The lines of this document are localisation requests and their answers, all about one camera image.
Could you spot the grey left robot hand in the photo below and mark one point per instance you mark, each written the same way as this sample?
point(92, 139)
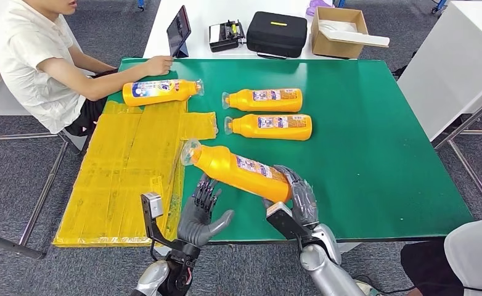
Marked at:
point(194, 226)

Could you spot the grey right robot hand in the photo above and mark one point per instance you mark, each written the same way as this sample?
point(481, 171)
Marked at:
point(304, 204)

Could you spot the person's right hand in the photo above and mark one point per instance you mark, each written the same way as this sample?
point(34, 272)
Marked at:
point(159, 66)

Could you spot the orange detergent bottle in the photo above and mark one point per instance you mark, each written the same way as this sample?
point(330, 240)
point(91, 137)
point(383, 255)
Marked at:
point(184, 90)
point(245, 127)
point(224, 167)
point(241, 100)

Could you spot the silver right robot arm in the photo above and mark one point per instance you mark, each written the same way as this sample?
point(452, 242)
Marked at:
point(326, 269)

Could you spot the person's left forearm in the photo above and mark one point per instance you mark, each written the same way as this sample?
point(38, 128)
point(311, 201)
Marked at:
point(98, 63)

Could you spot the person's right forearm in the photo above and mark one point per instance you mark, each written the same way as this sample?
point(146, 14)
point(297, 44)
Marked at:
point(120, 81)

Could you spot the white table foot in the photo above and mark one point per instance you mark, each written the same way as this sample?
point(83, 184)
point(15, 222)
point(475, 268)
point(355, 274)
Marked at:
point(350, 247)
point(165, 250)

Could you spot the black tablet with blue stand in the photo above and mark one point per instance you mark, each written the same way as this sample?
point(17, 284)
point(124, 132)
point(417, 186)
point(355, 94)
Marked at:
point(178, 29)

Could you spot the green table mat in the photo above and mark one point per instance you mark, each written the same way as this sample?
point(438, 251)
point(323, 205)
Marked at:
point(367, 143)

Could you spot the yellow plastic sheet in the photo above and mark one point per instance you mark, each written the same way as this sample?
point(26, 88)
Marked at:
point(114, 171)

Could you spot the black hard carry case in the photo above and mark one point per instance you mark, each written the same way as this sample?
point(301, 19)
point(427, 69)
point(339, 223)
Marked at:
point(275, 36)

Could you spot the person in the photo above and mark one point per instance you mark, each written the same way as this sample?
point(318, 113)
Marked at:
point(478, 257)
point(32, 57)

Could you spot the steel table with metal legs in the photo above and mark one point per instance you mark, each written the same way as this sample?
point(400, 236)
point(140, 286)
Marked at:
point(41, 192)

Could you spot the brown cardboard box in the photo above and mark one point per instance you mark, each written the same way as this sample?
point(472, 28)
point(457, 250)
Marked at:
point(335, 48)

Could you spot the black bag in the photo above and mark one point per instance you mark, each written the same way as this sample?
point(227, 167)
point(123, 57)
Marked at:
point(400, 70)

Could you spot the purple plastic object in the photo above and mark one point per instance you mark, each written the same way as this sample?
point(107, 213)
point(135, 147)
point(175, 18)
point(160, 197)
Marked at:
point(316, 6)

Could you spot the white foam board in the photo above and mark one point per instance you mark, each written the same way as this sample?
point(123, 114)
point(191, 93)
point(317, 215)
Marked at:
point(359, 39)

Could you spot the white table with metal legs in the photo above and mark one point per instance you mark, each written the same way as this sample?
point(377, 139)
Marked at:
point(449, 61)

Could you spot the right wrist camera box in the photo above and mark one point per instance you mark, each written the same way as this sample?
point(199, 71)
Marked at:
point(288, 224)

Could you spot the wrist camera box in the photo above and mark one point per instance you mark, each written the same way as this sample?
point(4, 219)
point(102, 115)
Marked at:
point(288, 224)
point(155, 206)

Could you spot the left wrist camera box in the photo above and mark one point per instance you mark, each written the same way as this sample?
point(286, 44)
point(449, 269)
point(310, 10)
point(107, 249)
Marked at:
point(155, 206)

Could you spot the blue metal frame leg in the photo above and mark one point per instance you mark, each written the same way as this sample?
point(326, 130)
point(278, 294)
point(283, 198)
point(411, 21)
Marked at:
point(141, 4)
point(339, 3)
point(438, 5)

